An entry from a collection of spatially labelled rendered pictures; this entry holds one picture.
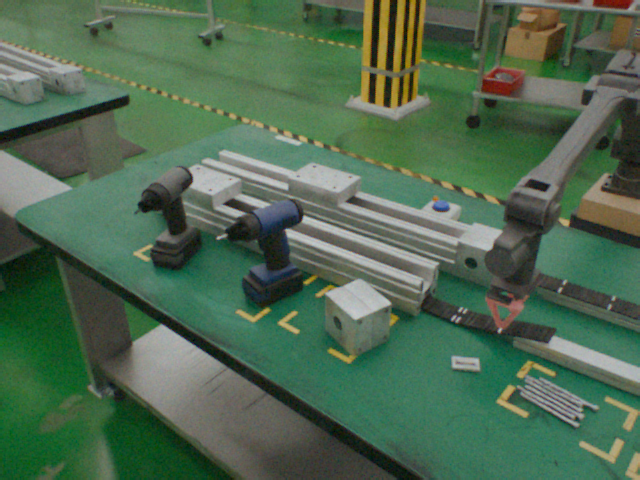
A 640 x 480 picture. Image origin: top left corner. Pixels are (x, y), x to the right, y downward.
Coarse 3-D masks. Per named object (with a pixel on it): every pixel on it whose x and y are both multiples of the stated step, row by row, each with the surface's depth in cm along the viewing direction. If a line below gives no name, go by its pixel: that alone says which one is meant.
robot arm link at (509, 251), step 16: (560, 208) 104; (512, 224) 107; (528, 224) 107; (544, 224) 105; (496, 240) 104; (512, 240) 103; (496, 256) 104; (512, 256) 102; (528, 256) 106; (496, 272) 106; (512, 272) 103
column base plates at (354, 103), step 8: (352, 96) 465; (360, 96) 477; (424, 96) 470; (352, 104) 466; (360, 104) 462; (368, 104) 461; (408, 104) 461; (416, 104) 461; (424, 104) 468; (368, 112) 457; (376, 112) 453; (384, 112) 449; (392, 112) 446; (400, 112) 446; (408, 112) 453
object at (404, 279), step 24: (192, 216) 159; (216, 216) 152; (240, 240) 151; (288, 240) 141; (312, 240) 138; (336, 240) 142; (360, 240) 138; (312, 264) 139; (336, 264) 135; (360, 264) 130; (384, 264) 130; (408, 264) 132; (432, 264) 130; (384, 288) 129; (408, 288) 127; (432, 288) 132; (408, 312) 129
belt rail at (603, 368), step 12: (528, 348) 118; (540, 348) 117; (552, 348) 115; (564, 348) 115; (576, 348) 115; (552, 360) 116; (564, 360) 115; (576, 360) 113; (588, 360) 113; (600, 360) 113; (612, 360) 113; (588, 372) 113; (600, 372) 112; (612, 372) 110; (624, 372) 110; (636, 372) 110; (612, 384) 111; (624, 384) 110; (636, 384) 108
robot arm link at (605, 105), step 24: (600, 96) 119; (624, 96) 118; (576, 120) 116; (600, 120) 115; (576, 144) 111; (552, 168) 108; (576, 168) 112; (528, 192) 105; (552, 192) 104; (528, 216) 105
